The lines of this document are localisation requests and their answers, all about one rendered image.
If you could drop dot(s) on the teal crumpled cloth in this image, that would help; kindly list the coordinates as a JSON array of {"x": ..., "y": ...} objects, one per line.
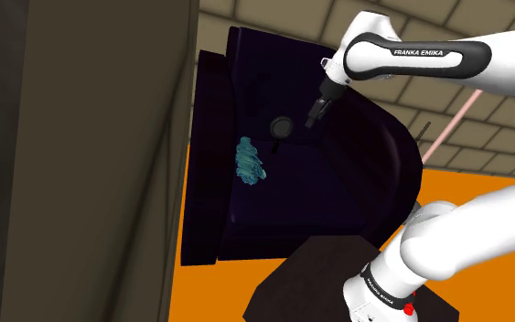
[{"x": 249, "y": 164}]

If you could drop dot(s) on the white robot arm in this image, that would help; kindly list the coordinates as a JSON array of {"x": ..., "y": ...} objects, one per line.
[{"x": 462, "y": 232}]

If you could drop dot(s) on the dark purple armchair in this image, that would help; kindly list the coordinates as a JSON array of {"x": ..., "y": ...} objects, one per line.
[{"x": 301, "y": 196}]

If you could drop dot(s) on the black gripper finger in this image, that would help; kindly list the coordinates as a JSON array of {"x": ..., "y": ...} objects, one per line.
[{"x": 314, "y": 113}]

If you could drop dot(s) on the tall brown cabinet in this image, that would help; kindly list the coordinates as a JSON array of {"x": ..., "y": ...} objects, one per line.
[{"x": 87, "y": 160}]

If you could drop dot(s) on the dark robot stand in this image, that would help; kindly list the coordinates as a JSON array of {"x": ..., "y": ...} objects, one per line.
[{"x": 310, "y": 276}]

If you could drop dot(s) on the black frying pan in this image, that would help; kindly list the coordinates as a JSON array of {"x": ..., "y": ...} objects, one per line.
[{"x": 281, "y": 128}]

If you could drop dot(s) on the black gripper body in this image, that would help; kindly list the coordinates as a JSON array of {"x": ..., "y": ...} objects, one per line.
[{"x": 329, "y": 91}]

